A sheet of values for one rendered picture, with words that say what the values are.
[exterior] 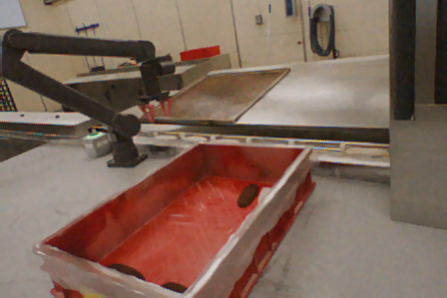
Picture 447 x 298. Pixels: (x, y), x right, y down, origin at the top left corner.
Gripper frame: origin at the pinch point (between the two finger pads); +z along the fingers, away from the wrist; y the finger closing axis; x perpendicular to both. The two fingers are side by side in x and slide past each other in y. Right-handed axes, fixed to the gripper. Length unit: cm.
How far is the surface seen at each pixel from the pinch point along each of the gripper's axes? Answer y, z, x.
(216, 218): -34, 11, -49
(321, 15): 364, -23, 64
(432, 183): -22, 3, -86
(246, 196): -26, 10, -52
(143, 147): -8.8, 8.1, 2.1
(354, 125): 10, 4, -66
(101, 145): -13.3, 6.9, 20.5
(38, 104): 267, 62, 699
